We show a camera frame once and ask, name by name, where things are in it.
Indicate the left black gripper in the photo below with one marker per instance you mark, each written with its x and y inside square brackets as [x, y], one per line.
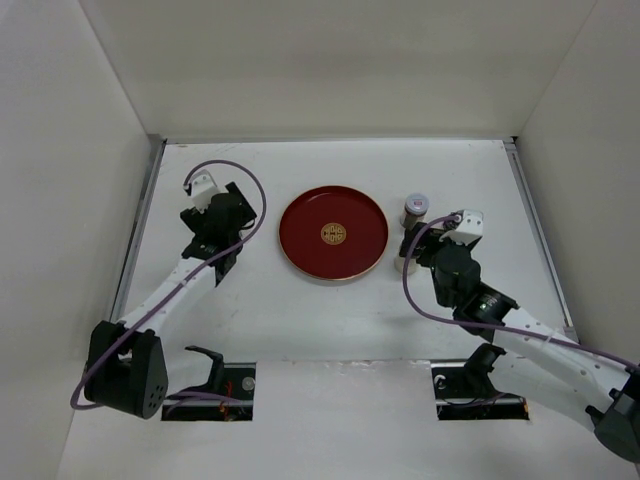
[196, 219]

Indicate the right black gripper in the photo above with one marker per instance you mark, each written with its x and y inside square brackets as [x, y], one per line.
[409, 233]

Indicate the purple lid pepper jar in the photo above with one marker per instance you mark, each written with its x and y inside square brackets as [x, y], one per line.
[416, 206]

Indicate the black cap white bottle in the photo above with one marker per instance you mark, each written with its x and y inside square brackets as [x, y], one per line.
[403, 261]

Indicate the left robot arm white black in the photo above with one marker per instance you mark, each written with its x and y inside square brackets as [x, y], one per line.
[126, 369]

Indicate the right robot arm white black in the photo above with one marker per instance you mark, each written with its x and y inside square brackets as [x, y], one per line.
[521, 355]

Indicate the red round lacquer tray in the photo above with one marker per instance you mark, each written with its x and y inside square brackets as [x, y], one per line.
[333, 233]

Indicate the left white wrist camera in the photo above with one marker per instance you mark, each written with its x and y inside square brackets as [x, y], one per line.
[201, 188]

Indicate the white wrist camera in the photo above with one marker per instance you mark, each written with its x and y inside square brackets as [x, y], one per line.
[201, 188]
[466, 228]

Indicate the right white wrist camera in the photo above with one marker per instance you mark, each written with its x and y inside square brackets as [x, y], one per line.
[466, 228]

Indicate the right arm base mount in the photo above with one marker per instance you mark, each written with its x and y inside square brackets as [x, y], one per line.
[464, 392]

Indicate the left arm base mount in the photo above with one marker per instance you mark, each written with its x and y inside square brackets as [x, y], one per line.
[220, 390]

